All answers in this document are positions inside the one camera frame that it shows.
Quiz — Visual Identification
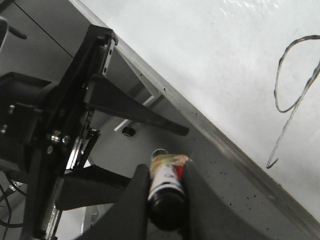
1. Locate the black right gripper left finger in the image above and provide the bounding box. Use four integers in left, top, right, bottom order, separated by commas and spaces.
79, 164, 150, 240

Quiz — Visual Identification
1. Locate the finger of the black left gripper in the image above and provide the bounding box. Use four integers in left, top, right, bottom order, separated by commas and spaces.
84, 74, 189, 136

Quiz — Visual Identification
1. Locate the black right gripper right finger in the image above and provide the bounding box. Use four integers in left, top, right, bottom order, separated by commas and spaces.
182, 161, 270, 240

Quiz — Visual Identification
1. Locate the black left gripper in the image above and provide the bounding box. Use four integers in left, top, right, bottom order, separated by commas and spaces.
0, 25, 131, 240

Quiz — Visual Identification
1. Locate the white whiteboard marker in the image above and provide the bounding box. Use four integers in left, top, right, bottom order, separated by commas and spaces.
147, 148, 191, 231

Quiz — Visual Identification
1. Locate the black caster wheel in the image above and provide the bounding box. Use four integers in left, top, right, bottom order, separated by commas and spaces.
122, 126, 136, 137

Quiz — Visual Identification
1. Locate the metal stand leg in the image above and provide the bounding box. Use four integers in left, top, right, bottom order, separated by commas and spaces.
114, 94, 161, 132

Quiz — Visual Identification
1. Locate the black cable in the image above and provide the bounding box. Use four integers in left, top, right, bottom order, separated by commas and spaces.
0, 172, 26, 228

